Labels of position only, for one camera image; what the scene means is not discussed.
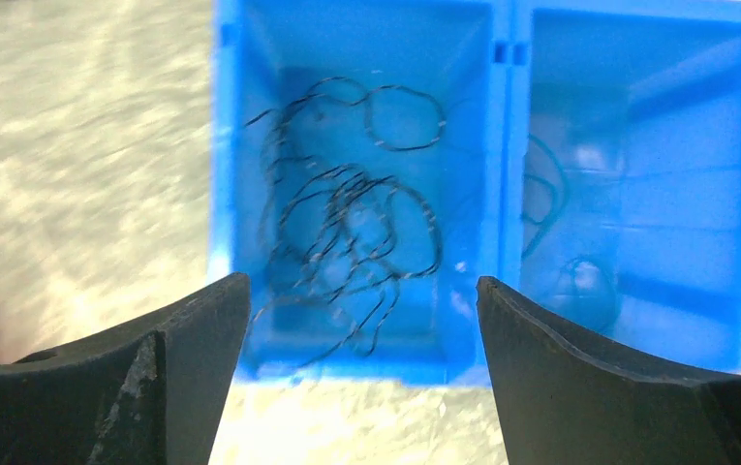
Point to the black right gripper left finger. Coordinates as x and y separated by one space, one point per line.
149 391

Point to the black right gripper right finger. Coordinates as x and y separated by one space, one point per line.
568 395

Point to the blue bin right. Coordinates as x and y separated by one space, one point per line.
626 119

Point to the blue bin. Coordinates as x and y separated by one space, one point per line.
626 119
361 177

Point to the blue bin left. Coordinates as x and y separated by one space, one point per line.
361 177

